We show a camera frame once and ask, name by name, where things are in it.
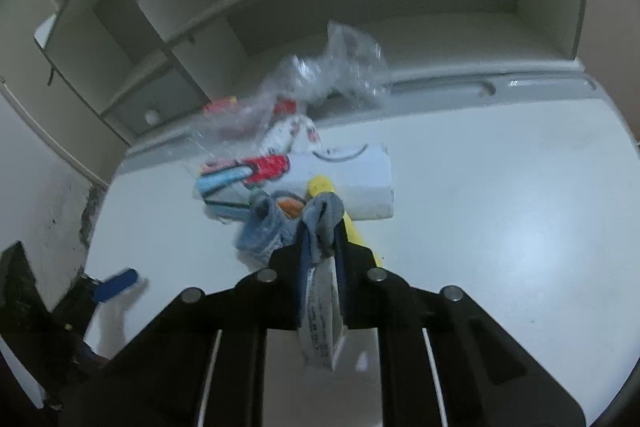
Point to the yellow snack bag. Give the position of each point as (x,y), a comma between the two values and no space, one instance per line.
(320,184)

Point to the white and blue snack bag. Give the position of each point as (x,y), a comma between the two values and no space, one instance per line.
(360,187)

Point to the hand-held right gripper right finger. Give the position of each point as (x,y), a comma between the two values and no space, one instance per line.
(360,292)

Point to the red and white wrapper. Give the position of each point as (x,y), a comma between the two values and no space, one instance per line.
(290,132)

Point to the cream door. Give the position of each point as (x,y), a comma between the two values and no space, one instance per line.
(50,127)

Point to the colourful striped wrapper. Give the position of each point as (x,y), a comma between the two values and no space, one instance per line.
(225,179)

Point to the white round drawer knob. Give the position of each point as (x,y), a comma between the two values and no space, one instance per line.
(153,117)

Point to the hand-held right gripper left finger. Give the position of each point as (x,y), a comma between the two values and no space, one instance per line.
(287,287)

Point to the light blue wrapper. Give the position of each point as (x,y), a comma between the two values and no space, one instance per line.
(322,217)

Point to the white drawer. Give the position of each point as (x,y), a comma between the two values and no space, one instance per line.
(165,97)

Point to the clear plastic bag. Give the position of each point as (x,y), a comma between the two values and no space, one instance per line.
(345,67)

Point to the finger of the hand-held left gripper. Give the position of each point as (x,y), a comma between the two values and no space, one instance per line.
(117,284)

